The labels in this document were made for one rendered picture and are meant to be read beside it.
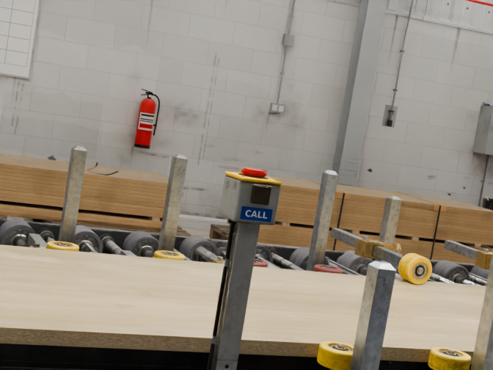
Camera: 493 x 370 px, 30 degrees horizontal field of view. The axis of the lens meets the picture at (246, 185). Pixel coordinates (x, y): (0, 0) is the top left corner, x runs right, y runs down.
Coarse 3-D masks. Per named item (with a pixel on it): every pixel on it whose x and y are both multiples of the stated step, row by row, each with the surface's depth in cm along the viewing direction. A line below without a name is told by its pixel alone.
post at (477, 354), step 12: (492, 264) 165; (492, 276) 164; (492, 288) 164; (492, 300) 164; (492, 312) 163; (480, 324) 166; (492, 324) 163; (480, 336) 166; (492, 336) 164; (480, 348) 165; (492, 348) 164; (480, 360) 165; (492, 360) 165
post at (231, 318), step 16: (240, 224) 142; (256, 224) 143; (240, 240) 143; (256, 240) 144; (240, 256) 143; (224, 272) 144; (240, 272) 144; (224, 288) 145; (240, 288) 144; (224, 304) 144; (240, 304) 144; (224, 320) 144; (240, 320) 145; (224, 336) 144; (240, 336) 145; (224, 352) 145; (208, 368) 146; (224, 368) 145
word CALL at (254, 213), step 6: (246, 210) 140; (252, 210) 141; (258, 210) 141; (264, 210) 142; (270, 210) 142; (246, 216) 141; (252, 216) 141; (258, 216) 141; (264, 216) 142; (270, 216) 142
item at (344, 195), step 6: (306, 180) 867; (336, 192) 793; (342, 192) 795; (402, 192) 905; (348, 198) 798; (342, 204) 797; (438, 204) 834; (438, 210) 830; (444, 210) 832; (438, 216) 831; (336, 240) 800; (432, 246) 833; (432, 252) 834
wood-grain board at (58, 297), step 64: (0, 256) 206; (64, 256) 218; (128, 256) 231; (0, 320) 156; (64, 320) 163; (128, 320) 170; (192, 320) 178; (256, 320) 186; (320, 320) 195; (448, 320) 216
